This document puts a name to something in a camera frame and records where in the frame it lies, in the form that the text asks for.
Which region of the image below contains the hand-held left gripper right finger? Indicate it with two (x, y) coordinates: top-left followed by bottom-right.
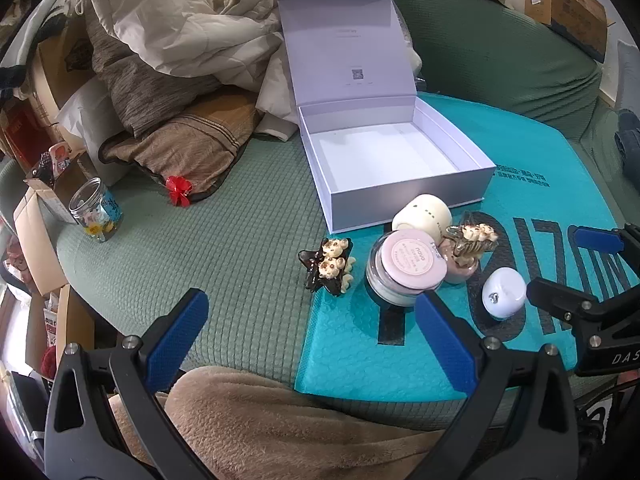
(415, 290), (608, 480)

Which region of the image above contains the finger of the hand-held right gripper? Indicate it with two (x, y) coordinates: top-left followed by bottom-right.
(574, 224), (640, 261)
(527, 276), (640, 341)

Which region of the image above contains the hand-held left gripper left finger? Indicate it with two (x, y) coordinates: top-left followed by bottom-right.
(44, 287), (211, 480)

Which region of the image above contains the white round case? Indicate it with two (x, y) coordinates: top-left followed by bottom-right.
(481, 267), (527, 321)

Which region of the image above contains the pink round compact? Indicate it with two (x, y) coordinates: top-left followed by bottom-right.
(439, 240), (482, 284)
(378, 230), (448, 292)

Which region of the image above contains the glass powder jar pink lid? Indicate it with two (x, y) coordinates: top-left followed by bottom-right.
(366, 232), (446, 308)

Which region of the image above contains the gold bear hair claw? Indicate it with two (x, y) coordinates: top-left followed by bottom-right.
(445, 211), (499, 266)

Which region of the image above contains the cream cosmetic jar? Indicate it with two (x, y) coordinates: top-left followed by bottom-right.
(391, 194), (453, 235)

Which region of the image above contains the black bear hair claw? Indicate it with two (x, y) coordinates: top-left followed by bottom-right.
(298, 237), (357, 296)

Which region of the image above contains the white hinged gift box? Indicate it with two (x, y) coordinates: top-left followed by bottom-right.
(276, 0), (497, 234)

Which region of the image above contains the teal bubble mailer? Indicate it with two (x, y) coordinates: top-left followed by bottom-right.
(295, 92), (633, 403)

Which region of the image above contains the green covered sofa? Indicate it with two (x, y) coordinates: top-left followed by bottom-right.
(0, 0), (640, 431)

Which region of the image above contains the dark blue cloth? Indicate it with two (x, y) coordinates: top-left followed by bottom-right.
(617, 110), (640, 171)

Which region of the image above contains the beige fleece blanket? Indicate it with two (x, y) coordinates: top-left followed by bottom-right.
(107, 365), (461, 480)

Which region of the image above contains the red ribbon bow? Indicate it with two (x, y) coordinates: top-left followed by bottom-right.
(165, 176), (194, 207)

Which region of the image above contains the printed glass jar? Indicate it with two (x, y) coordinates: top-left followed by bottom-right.
(68, 178), (123, 243)

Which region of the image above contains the tall cardboard box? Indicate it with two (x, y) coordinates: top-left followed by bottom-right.
(12, 190), (71, 296)

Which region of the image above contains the light grey cushion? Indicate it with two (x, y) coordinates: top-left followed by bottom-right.
(617, 40), (640, 106)

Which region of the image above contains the cardboard box with packets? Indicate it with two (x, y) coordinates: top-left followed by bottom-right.
(22, 152), (96, 226)

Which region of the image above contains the tan striped pillow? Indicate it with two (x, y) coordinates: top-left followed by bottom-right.
(98, 94), (263, 204)

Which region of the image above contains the red white snack packet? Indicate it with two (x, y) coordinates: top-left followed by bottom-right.
(49, 142), (72, 176)

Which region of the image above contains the large cardboard box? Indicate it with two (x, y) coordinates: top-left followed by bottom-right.
(542, 0), (616, 63)

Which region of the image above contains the grey-brown heathered pillow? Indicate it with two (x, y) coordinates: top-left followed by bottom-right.
(85, 7), (226, 138)

